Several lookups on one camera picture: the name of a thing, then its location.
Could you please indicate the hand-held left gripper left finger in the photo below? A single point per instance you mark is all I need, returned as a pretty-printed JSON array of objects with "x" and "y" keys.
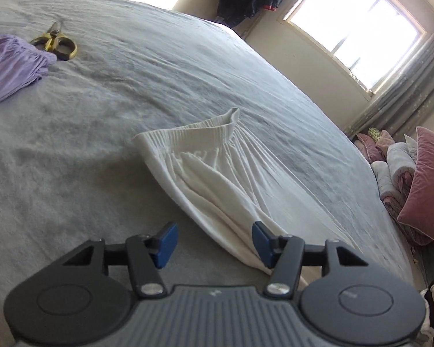
[{"x": 168, "y": 242}]

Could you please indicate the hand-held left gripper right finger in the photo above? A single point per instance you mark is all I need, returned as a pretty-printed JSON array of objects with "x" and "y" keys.
[{"x": 264, "y": 244}]

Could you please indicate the white pants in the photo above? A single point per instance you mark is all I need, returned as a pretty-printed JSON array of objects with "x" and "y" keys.
[{"x": 202, "y": 173}]

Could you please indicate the small pink pillow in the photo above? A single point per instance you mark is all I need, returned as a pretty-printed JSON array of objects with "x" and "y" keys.
[{"x": 367, "y": 144}]

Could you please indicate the folded white and pink quilt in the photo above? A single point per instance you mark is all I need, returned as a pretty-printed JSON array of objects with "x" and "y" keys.
[{"x": 398, "y": 166}]

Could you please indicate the leopard print item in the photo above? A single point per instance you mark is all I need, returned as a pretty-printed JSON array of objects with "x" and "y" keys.
[{"x": 374, "y": 133}]

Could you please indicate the grey bedsheet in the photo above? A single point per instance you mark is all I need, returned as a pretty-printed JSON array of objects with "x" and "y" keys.
[{"x": 130, "y": 79}]

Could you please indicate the large pink pillow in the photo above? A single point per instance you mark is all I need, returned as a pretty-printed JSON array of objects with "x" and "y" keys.
[{"x": 430, "y": 188}]

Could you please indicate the grey patterned curtain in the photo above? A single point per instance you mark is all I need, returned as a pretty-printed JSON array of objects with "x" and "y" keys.
[{"x": 412, "y": 90}]

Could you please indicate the window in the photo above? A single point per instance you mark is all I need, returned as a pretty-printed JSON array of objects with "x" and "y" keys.
[{"x": 347, "y": 25}]

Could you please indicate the purple garment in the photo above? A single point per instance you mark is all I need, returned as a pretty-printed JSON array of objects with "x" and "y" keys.
[{"x": 11, "y": 65}]

